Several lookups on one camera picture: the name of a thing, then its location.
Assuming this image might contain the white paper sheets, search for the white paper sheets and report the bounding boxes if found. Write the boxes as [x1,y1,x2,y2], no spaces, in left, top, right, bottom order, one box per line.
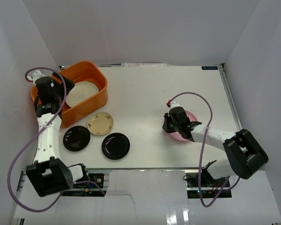
[121,63,167,67]

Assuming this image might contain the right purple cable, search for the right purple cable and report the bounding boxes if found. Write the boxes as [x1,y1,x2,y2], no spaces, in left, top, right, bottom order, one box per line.
[170,91,241,208]

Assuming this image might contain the orange plastic bin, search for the orange plastic bin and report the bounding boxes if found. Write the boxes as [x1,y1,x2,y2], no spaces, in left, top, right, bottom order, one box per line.
[25,61,108,128]

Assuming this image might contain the blue label sticker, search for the blue label sticker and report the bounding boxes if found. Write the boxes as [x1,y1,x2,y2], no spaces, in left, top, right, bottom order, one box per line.
[201,66,218,70]

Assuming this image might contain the black plate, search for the black plate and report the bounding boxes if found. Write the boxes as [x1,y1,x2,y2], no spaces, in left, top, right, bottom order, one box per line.
[101,133,130,160]
[63,126,91,152]

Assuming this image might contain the cream white plate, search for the cream white plate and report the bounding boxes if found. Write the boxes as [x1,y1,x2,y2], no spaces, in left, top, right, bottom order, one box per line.
[66,81,99,107]

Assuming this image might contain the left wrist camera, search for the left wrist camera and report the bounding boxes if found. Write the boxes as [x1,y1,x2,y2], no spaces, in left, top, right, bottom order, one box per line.
[27,70,45,84]

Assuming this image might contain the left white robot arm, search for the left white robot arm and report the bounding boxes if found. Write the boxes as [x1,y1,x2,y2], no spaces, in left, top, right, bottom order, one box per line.
[26,69,90,197]

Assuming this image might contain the beige small plate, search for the beige small plate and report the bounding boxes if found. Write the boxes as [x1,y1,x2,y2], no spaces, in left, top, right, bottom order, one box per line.
[87,112,114,136]

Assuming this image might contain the pink plastic plate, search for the pink plastic plate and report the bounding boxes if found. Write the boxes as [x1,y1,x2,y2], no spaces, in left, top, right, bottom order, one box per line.
[169,110,197,142]

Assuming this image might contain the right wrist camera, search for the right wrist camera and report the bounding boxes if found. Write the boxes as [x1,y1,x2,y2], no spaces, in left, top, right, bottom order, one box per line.
[166,99,181,108]

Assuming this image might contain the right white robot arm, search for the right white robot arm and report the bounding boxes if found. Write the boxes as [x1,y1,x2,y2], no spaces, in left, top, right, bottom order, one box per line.
[163,106,269,187]

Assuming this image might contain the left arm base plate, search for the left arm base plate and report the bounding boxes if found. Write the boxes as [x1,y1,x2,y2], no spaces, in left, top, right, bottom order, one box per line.
[60,172,105,194]

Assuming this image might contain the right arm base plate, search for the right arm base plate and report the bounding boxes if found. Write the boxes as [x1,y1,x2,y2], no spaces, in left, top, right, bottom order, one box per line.
[183,172,232,199]

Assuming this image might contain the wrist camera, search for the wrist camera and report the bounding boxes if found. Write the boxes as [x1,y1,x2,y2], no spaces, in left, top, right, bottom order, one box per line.
[166,99,181,108]
[27,70,45,84]

